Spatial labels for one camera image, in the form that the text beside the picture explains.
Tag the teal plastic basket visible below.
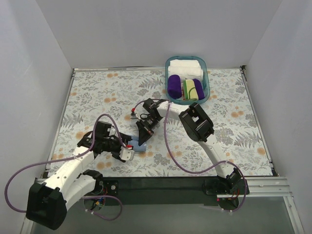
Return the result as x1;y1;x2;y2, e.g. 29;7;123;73
165;56;210;105

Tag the green patterned towel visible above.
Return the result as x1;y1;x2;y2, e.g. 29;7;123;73
183;79;198;100

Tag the aluminium frame rail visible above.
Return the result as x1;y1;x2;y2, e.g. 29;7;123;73
28;175;291;200

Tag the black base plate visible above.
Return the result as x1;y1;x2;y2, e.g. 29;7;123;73
87;176;243;209

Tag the blue towel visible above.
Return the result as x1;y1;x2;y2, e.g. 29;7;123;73
128;135;146;153

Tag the purple rolled towel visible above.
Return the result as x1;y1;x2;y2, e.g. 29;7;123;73
167;75;182;99
193;78;205;100

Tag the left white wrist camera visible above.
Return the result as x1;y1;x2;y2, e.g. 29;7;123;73
119;145;135;161

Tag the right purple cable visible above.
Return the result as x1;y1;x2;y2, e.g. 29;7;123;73
131;100;248;213

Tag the right purple rolled towel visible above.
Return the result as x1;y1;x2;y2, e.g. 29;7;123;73
193;78;205;100

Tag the left purple rolled towel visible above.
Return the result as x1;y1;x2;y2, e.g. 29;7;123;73
167;75;182;99

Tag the purple cable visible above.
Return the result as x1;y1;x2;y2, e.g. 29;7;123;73
131;100;248;213
4;113;134;221

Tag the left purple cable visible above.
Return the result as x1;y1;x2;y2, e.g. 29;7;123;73
4;113;134;221

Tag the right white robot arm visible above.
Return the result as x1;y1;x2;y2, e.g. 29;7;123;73
136;98;247;195

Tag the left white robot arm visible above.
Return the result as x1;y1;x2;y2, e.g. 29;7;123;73
26;121;134;230

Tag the white rolled towel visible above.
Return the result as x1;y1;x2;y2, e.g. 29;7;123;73
167;59;204;80

